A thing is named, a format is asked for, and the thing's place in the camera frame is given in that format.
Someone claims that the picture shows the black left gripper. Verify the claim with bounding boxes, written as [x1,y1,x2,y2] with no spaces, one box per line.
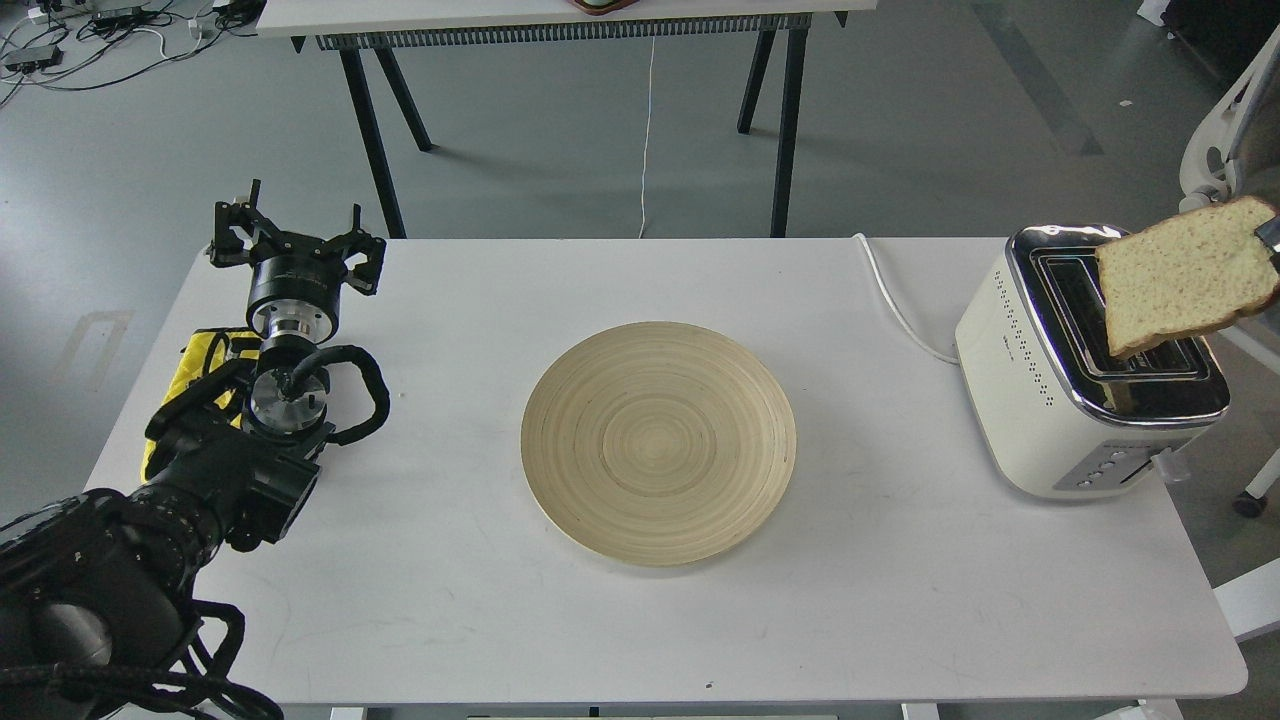
[207,179,387,340]

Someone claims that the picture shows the slice of bread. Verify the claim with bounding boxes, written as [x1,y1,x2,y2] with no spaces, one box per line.
[1094,196,1279,360]

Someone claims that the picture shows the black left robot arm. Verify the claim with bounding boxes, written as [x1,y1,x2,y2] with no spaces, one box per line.
[1,183,390,719]

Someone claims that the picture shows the white chrome toaster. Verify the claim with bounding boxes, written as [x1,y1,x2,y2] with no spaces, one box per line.
[955,225,1230,501]

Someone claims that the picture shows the white office chair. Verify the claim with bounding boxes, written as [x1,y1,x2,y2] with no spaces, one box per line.
[1178,27,1279,519]

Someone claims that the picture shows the yellow cloth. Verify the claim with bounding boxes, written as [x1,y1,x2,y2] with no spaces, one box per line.
[140,327,262,486]

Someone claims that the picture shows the background table with black legs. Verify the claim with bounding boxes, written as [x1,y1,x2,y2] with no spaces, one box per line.
[255,1,876,240]

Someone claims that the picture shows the round wooden plate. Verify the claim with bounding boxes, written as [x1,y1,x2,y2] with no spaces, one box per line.
[520,322,797,568]

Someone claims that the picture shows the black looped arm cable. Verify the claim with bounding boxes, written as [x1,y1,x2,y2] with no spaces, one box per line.
[285,345,392,448]

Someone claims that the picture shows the floor cables and power strips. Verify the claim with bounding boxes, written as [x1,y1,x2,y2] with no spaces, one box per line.
[0,0,262,106]

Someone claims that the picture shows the white toaster power cable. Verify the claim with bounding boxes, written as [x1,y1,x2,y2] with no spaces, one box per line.
[852,233,963,366]

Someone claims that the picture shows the white hanging cable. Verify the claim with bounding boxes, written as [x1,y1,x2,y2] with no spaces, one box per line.
[637,36,658,240]

